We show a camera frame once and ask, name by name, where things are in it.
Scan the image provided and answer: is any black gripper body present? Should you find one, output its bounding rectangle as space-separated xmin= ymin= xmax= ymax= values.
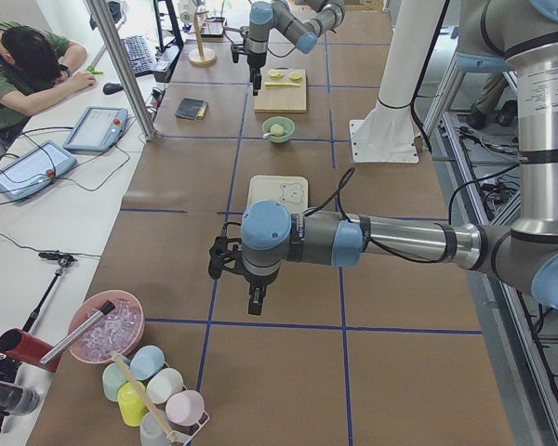
xmin=248 ymin=63 xmax=263 ymax=82
xmin=247 ymin=276 xmax=272 ymax=302

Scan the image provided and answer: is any white steamed bun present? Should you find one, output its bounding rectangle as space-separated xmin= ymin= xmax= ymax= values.
xmin=270 ymin=124 xmax=285 ymax=137

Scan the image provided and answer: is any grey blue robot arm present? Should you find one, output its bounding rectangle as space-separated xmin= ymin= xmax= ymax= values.
xmin=239 ymin=1 xmax=558 ymax=315
xmin=232 ymin=1 xmax=346 ymax=96

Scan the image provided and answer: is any light green bowl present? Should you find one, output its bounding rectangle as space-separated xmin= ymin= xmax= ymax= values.
xmin=262 ymin=116 xmax=295 ymax=144

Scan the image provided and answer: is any pink bowl of ice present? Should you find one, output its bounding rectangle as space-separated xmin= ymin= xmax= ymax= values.
xmin=69 ymin=290 xmax=145 ymax=364

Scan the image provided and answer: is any yellow plastic knife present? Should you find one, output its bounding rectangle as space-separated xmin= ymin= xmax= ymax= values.
xmin=264 ymin=82 xmax=302 ymax=87

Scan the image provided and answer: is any lemon slice near knife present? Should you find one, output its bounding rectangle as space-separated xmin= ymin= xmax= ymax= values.
xmin=268 ymin=70 xmax=284 ymax=79

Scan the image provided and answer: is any bamboo cutting board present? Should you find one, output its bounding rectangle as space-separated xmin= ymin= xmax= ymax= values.
xmin=254 ymin=68 xmax=308 ymax=113

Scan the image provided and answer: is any black tray at edge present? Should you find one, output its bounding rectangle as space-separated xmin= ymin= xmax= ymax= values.
xmin=200 ymin=18 xmax=227 ymax=38

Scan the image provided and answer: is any wooden mug tree stand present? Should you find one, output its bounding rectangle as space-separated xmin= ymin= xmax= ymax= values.
xmin=179 ymin=0 xmax=217 ymax=68

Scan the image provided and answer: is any yellow sponge under cloth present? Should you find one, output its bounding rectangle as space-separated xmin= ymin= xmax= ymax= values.
xmin=197 ymin=103 xmax=208 ymax=120

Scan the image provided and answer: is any grey folded cloth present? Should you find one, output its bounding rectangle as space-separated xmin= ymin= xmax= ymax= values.
xmin=175 ymin=98 xmax=208 ymax=120

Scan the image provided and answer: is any beige bear tray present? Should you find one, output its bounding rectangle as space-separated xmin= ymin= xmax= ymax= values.
xmin=246 ymin=175 xmax=309 ymax=214

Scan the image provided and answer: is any black keyboard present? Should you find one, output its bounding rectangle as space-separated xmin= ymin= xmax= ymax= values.
xmin=121 ymin=35 xmax=156 ymax=77

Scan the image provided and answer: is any white cup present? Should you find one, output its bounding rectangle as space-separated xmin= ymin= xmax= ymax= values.
xmin=146 ymin=367 xmax=184 ymax=404

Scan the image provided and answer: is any blue cup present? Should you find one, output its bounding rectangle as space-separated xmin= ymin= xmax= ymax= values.
xmin=129 ymin=345 xmax=165 ymax=381

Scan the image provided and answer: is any pink cup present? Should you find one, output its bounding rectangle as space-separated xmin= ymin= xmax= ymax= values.
xmin=166 ymin=390 xmax=205 ymax=426

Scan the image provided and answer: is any black computer mouse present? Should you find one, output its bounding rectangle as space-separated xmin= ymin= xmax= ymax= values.
xmin=102 ymin=83 xmax=124 ymax=96

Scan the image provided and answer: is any wooden stick on rack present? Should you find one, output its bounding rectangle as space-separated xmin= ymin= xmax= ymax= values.
xmin=111 ymin=352 xmax=179 ymax=444

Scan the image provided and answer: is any green cup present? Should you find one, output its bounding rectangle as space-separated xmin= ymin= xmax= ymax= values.
xmin=101 ymin=362 xmax=127 ymax=402

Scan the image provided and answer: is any yellow cup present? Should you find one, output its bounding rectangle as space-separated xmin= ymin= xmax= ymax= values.
xmin=117 ymin=382 xmax=149 ymax=427

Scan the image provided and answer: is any far blue teach pendant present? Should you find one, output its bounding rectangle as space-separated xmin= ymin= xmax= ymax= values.
xmin=63 ymin=106 xmax=128 ymax=153

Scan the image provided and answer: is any blue teach pendant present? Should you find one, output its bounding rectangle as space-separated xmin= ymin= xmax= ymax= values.
xmin=0 ymin=140 xmax=77 ymax=201
xmin=63 ymin=106 xmax=128 ymax=153

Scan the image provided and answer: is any grey cup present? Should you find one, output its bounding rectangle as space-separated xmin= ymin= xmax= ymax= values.
xmin=139 ymin=413 xmax=171 ymax=446

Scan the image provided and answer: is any black selfie stick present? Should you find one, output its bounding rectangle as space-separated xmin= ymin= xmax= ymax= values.
xmin=21 ymin=251 xmax=77 ymax=333

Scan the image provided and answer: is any near blue teach pendant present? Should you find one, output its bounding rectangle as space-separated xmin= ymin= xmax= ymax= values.
xmin=0 ymin=140 xmax=77 ymax=201

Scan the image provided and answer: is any person in green shirt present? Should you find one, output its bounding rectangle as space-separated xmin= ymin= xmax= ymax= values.
xmin=0 ymin=22 xmax=96 ymax=147

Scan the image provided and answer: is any red cylinder cup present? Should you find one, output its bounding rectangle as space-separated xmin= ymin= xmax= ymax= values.
xmin=0 ymin=328 xmax=60 ymax=373

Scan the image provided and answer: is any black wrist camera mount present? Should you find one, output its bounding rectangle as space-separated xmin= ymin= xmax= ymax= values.
xmin=231 ymin=43 xmax=248 ymax=64
xmin=208 ymin=236 xmax=246 ymax=280

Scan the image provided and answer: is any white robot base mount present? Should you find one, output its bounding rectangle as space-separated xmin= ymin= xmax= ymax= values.
xmin=350 ymin=0 xmax=448 ymax=164

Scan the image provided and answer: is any aluminium frame post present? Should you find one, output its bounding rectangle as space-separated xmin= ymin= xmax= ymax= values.
xmin=86 ymin=0 xmax=157 ymax=141

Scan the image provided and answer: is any black camera tripod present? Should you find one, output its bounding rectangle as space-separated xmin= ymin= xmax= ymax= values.
xmin=0 ymin=354 xmax=40 ymax=435

